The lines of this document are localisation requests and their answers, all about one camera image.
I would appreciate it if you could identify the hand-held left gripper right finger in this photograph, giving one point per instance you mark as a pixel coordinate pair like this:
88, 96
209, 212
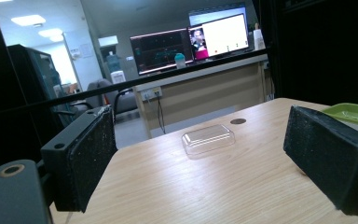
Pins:
329, 155

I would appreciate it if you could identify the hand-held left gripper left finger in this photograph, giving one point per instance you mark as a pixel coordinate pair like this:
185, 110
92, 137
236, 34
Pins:
84, 161

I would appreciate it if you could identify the green plastic tray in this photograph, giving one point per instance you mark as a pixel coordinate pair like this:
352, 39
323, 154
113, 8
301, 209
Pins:
354, 114

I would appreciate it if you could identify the clear plastic lid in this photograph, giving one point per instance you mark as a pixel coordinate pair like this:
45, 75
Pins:
208, 139

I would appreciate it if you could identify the grey armchair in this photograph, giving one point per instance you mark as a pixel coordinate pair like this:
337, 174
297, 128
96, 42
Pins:
118, 96

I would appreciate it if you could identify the black cabinet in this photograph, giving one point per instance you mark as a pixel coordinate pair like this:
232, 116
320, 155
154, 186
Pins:
40, 81

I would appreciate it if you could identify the white power strip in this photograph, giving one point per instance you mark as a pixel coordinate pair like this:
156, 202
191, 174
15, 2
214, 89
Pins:
151, 93

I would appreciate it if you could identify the water dispenser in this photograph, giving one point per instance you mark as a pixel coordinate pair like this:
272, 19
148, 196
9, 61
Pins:
115, 69

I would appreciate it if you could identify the black curtain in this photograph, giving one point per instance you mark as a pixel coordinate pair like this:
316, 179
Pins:
323, 49

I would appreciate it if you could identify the dark computer monitor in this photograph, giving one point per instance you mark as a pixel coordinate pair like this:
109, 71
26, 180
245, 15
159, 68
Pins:
160, 51

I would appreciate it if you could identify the white bottle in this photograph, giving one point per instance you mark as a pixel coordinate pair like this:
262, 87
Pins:
258, 38

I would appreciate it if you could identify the teal cap bottle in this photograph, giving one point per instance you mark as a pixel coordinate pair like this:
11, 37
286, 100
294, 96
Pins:
180, 60

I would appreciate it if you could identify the beige office desk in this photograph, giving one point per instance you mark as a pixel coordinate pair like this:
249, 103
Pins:
205, 87

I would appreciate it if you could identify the bright computer monitor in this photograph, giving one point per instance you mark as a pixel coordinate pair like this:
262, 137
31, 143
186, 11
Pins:
220, 36

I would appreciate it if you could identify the black horizontal frame bar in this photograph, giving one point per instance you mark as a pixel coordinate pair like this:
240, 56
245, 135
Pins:
130, 83

